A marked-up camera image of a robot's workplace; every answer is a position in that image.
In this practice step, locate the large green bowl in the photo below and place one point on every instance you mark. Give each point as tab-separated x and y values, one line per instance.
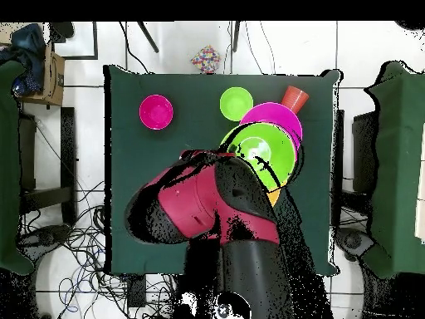
275	149

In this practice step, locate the small green bowl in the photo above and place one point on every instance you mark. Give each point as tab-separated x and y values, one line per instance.
236	104

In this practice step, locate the large orange bowl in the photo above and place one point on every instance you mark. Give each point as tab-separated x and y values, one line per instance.
274	196

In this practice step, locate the large pink bowl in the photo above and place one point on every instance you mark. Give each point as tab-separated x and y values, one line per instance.
285	116

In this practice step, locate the red-orange cup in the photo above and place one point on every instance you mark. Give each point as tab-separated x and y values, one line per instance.
295	98

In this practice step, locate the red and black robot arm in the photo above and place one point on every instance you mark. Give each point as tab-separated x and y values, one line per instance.
186	202

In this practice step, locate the dark green table cloth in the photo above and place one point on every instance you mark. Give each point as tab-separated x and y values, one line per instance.
149	149

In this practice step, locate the small pink bowl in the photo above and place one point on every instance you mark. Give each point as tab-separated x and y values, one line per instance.
156	112

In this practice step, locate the colourful patterned box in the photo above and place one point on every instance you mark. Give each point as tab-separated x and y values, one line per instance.
206	59

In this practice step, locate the black tripod leg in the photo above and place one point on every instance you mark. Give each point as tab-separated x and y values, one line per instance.
148	37
235	36

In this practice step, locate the black power strip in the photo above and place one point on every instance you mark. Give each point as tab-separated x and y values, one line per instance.
136	292

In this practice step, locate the green cloth covered side table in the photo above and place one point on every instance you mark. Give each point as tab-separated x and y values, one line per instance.
398	166
8	166

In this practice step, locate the brown cardboard box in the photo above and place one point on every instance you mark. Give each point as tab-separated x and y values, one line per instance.
54	83

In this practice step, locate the blue cloth bundle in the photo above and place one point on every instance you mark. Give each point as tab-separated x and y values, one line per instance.
28	43

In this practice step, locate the black metal frame stand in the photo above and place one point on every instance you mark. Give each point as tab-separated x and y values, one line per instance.
365	153
68	166

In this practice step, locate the black pedestal leg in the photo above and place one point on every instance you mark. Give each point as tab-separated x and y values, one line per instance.
352	241
43	237

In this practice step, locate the thin black square frame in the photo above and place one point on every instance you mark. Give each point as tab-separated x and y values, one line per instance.
79	57

